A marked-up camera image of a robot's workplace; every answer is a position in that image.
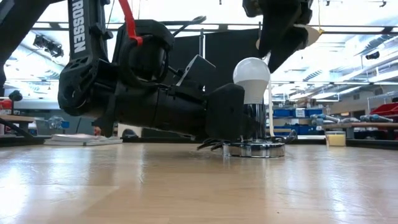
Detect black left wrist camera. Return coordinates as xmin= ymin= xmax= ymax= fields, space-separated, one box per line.
xmin=175 ymin=54 xmax=217 ymax=94

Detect black round-headed stand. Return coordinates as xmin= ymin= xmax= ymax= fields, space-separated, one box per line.
xmin=8 ymin=90 xmax=24 ymax=116

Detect red cable strap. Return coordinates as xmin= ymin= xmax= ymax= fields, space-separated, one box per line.
xmin=118 ymin=0 xmax=144 ymax=47

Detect black ceiling-mounted device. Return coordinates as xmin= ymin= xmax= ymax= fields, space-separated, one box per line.
xmin=32 ymin=34 xmax=65 ymax=58

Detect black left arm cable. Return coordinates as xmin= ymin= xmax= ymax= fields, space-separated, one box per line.
xmin=118 ymin=15 xmax=208 ymax=88

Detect wooden workbench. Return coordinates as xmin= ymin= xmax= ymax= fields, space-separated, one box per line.
xmin=323 ymin=122 xmax=398 ymax=139

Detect blue plastic bag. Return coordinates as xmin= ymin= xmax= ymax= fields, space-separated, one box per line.
xmin=46 ymin=116 xmax=71 ymax=130

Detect yellow candle jar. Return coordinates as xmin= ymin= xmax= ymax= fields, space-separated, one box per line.
xmin=325 ymin=131 xmax=347 ymax=147

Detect black partition panel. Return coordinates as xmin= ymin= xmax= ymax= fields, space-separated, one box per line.
xmin=204 ymin=28 xmax=261 ymax=94
xmin=167 ymin=34 xmax=201 ymax=82

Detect black lamp power cord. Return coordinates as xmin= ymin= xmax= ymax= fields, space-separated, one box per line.
xmin=197 ymin=129 xmax=298 ymax=152

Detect blue storage bins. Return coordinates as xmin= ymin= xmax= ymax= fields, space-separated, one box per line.
xmin=273 ymin=108 xmax=324 ymax=136

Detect wooden side table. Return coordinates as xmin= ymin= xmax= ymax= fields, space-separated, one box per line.
xmin=0 ymin=114 xmax=35 ymax=138

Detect white lightbulb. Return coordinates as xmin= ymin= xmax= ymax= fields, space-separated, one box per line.
xmin=232 ymin=57 xmax=272 ymax=105

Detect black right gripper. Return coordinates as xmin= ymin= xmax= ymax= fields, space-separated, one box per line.
xmin=242 ymin=0 xmax=313 ymax=74

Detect chrome lamp stand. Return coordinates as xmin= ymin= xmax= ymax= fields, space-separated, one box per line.
xmin=222 ymin=103 xmax=286 ymax=159

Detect small black ceiling device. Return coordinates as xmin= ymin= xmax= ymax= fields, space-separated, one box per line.
xmin=364 ymin=50 xmax=381 ymax=61

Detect red storage bin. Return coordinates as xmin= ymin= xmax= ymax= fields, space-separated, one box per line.
xmin=369 ymin=102 xmax=398 ymax=124

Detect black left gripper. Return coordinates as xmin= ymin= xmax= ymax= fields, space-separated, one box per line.
xmin=93 ymin=81 xmax=261 ymax=141

